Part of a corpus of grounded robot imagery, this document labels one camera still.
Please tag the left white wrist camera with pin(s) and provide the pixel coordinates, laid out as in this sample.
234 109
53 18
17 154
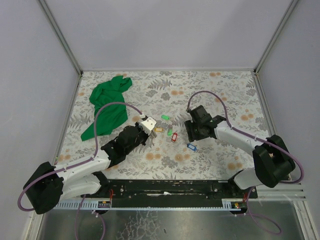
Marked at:
148 124

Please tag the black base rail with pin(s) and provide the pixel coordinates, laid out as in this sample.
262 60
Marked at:
169 193

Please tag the yellow key tag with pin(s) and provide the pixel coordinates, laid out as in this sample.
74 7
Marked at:
159 130

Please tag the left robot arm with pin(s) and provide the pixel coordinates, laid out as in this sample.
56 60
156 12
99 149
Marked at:
50 184

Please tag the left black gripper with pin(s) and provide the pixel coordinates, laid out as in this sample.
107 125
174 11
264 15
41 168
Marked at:
144 133

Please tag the dark green key tag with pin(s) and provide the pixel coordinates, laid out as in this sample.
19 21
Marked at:
170 130

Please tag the blue key tag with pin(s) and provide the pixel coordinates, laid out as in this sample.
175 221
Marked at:
192 147

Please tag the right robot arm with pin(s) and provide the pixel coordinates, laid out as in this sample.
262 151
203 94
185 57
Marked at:
271 163

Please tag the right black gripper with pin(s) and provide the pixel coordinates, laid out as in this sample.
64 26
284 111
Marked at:
191 131

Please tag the red key tag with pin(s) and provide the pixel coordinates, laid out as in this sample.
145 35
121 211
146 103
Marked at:
174 137

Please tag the floral table mat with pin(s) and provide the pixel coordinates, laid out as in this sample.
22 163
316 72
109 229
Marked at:
157 93

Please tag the light green key tag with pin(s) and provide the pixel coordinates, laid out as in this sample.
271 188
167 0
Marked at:
165 117

